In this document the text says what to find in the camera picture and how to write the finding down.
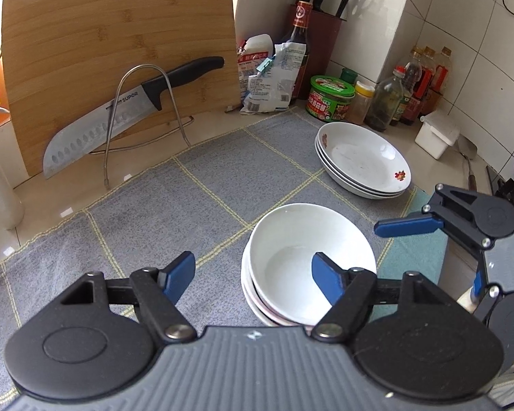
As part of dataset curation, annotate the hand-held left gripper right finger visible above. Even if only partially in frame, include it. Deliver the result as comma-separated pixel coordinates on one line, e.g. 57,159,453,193
311,252,444,343

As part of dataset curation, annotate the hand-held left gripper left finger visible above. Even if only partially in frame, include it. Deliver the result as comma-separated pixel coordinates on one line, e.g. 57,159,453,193
60,252,198,344

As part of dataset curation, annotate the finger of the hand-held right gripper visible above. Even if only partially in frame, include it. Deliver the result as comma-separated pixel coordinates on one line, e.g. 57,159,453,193
468,259,504,323
375,183,495,252

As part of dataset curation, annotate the small white bowl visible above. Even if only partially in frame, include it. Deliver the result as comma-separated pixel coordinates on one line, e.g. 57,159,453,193
241,261,283,322
246,291,293,328
242,202,377,327

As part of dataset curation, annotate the grey checked dish towel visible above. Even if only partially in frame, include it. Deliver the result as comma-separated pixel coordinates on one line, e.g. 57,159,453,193
0,109,447,411

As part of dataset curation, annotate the white plastic seasoning box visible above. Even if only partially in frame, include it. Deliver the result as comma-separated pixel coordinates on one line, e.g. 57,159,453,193
415,110,460,160

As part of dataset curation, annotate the metal spatula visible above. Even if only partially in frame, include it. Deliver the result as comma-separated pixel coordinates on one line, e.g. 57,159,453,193
456,135,480,191

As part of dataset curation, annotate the red-cap glass bottle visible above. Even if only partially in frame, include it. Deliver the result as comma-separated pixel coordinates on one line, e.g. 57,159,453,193
365,66,407,133

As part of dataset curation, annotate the yellow-cap spice bottle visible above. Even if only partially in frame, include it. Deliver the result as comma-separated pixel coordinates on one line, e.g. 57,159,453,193
347,80,376,126

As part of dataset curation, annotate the clear plastic condiment bottle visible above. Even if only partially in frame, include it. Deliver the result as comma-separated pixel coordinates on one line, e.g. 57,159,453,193
399,46,426,127

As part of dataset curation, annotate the red label sauce bottle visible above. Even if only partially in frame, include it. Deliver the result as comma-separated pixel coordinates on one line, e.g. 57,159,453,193
417,46,438,113

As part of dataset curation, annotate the green-lid sauce jar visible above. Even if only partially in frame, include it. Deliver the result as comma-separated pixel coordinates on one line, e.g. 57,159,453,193
305,75,355,121

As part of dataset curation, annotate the amber sauce bottle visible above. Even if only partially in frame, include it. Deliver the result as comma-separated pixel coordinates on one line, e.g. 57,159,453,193
428,46,453,110

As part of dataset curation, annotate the white printed plastic bag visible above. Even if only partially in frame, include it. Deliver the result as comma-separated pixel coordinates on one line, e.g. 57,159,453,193
240,43,307,114

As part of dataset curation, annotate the dark red knife block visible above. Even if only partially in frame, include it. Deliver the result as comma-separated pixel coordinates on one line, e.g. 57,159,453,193
287,3,347,83

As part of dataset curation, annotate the white plastic roll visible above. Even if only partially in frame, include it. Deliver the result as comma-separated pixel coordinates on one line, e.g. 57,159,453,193
0,133,25,230

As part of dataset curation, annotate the dark vinegar bottle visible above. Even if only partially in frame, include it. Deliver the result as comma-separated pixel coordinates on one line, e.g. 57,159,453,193
280,0,313,101

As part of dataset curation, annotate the red-print plastic bag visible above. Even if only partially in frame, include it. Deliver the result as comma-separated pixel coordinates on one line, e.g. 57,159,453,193
237,34,276,95

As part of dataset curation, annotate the bamboo cutting board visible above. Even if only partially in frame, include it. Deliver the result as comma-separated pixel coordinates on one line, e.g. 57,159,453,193
1,0,241,178

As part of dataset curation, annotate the black-handled kitchen knife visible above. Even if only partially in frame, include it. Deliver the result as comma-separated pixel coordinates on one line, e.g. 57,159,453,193
43,55,225,179

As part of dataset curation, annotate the metal wire board rack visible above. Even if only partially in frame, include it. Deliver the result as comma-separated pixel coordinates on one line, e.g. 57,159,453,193
89,63,194,190

